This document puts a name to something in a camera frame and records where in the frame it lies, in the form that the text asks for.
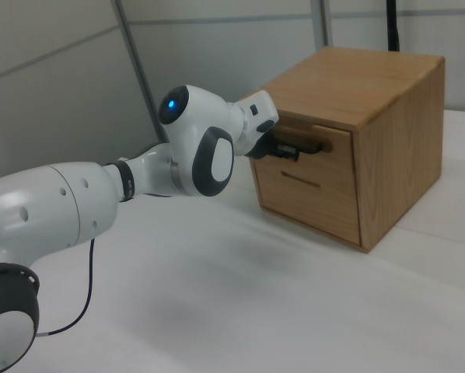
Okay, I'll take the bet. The grey upright partition post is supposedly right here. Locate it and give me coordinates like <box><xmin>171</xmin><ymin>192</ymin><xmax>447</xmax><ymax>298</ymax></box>
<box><xmin>310</xmin><ymin>0</ymin><xmax>334</xmax><ymax>53</ymax></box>

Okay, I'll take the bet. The wooden drawer with bar handle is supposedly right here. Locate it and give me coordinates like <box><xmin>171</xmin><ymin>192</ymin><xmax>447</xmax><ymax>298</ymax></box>
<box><xmin>250</xmin><ymin>115</ymin><xmax>357</xmax><ymax>190</ymax></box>

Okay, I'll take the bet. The wooden drawer with slot grip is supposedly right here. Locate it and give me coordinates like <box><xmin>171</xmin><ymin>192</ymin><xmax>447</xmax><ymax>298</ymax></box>
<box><xmin>252</xmin><ymin>157</ymin><xmax>363</xmax><ymax>247</ymax></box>

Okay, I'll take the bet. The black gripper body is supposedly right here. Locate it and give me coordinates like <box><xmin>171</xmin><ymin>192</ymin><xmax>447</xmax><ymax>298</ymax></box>
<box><xmin>246</xmin><ymin>123</ymin><xmax>281</xmax><ymax>161</ymax></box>

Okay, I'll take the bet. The wooden two-drawer cabinet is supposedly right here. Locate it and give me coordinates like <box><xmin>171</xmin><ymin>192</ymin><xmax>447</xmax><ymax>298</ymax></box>
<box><xmin>250</xmin><ymin>46</ymin><xmax>446</xmax><ymax>255</ymax></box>

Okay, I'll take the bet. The grey slanted partition post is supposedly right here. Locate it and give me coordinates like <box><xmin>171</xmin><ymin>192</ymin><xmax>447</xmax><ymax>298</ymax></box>
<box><xmin>111</xmin><ymin>0</ymin><xmax>170</xmax><ymax>145</ymax></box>

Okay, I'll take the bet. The black pole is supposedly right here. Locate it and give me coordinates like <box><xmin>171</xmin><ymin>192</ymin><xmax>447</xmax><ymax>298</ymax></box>
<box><xmin>385</xmin><ymin>0</ymin><xmax>402</xmax><ymax>52</ymax></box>

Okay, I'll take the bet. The black metal drawer handle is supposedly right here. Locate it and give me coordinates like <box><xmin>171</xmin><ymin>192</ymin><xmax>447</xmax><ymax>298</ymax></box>
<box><xmin>274</xmin><ymin>124</ymin><xmax>334</xmax><ymax>155</ymax></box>

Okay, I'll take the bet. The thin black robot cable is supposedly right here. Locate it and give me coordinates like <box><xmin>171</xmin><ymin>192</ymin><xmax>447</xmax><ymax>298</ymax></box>
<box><xmin>36</xmin><ymin>237</ymin><xmax>98</xmax><ymax>337</ymax></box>

